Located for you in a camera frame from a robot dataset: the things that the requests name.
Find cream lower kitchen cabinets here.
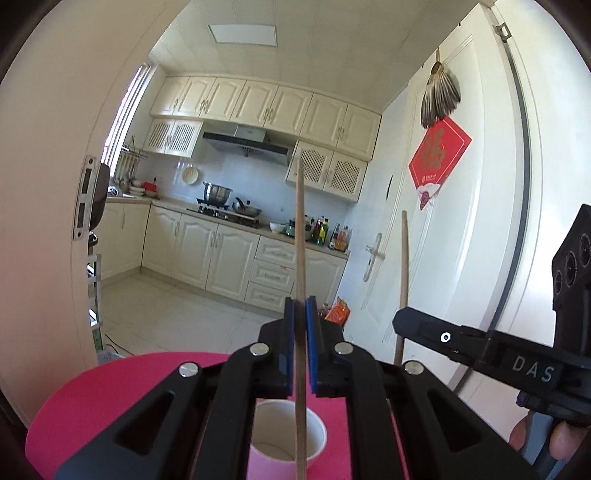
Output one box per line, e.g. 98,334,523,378
98,198,350,315

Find cream upper kitchen cabinets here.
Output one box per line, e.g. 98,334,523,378
143,76,382,202

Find bottles on counter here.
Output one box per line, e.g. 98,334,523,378
304,217,353,253

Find red diamond door decoration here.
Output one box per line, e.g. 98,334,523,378
409,117,472,210

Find door strike plate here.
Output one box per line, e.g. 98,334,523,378
72,155,100,241

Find person's right hand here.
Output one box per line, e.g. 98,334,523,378
509,417,588,462

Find feather fan on door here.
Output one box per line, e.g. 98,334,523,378
420,50,461,129

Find dark wok pan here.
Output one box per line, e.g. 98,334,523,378
232,197,262,218

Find white door with handle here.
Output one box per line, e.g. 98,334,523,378
339,4,530,362

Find orange snack bag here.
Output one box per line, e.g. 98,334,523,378
318,297,351,328

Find ceiling light panel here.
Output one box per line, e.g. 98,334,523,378
208,24,277,47

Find cream kitchen cabinets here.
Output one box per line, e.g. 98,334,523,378
98,198,350,315
143,76,382,202

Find gas stove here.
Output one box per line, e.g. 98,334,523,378
187,199,260,228

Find pink round table mat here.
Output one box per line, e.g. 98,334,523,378
25,351,410,480

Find pink cup utensil holder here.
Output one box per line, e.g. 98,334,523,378
246,400,328,480

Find white bowl on counter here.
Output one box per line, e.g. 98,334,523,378
270,222,286,233

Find black range hood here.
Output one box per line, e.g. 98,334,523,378
202,125,293,166

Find steel cooking pot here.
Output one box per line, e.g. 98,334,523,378
204,182,232,207

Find red pot on counter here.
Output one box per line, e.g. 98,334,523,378
142,179,157,192

